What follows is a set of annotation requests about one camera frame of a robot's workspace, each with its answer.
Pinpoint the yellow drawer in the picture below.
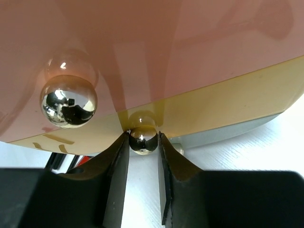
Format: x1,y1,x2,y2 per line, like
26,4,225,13
14,57,304,155

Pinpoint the white cylindrical drawer organizer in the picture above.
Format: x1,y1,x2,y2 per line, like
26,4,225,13
168,113,281,150

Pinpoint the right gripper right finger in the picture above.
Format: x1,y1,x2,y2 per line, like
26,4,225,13
158,133,304,228

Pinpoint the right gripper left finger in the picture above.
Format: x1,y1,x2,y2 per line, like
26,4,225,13
0,133,130,228

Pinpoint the thin black liner brush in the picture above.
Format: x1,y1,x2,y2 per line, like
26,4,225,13
45,152,66,171

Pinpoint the red lip gloss centre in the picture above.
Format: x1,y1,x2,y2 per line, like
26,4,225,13
69,155,92,169

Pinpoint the orange top drawer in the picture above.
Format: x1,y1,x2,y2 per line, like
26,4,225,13
0,0,304,143

